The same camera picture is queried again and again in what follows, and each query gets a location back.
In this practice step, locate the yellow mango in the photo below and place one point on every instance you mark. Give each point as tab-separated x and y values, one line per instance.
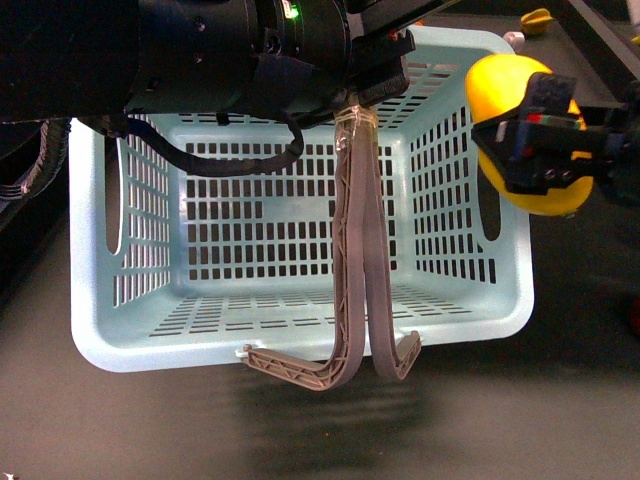
495	85

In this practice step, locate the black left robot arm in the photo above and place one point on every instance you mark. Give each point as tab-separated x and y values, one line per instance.
266	59

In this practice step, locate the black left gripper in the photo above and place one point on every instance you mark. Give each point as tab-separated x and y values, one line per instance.
380	43

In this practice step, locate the light blue plastic basket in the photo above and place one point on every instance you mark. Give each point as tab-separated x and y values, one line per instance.
205	268

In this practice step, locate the yellow starfruit far right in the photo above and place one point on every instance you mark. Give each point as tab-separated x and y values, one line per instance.
536	22

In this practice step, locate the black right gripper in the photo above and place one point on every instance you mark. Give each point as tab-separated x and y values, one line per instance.
539	145

